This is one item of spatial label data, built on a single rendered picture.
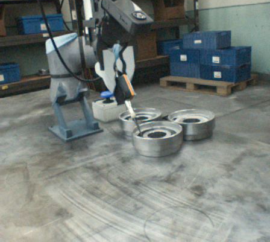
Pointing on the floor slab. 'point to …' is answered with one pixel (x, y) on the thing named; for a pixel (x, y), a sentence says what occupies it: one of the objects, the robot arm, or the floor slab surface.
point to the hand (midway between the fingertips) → (120, 85)
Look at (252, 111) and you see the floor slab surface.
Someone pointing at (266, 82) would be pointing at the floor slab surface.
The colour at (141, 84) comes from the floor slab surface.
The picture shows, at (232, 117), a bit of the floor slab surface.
